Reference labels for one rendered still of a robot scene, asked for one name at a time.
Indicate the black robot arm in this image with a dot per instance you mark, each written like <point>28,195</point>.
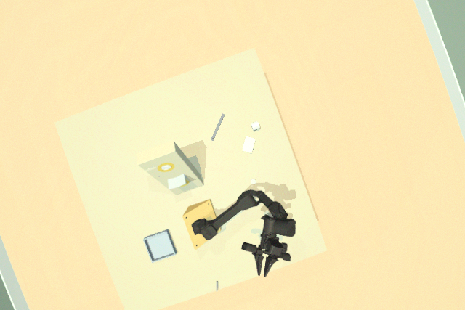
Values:
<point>277,224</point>

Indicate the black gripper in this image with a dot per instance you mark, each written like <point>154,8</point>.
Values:
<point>258,252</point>

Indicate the small white cube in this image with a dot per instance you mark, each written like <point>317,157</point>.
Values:
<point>255,125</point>

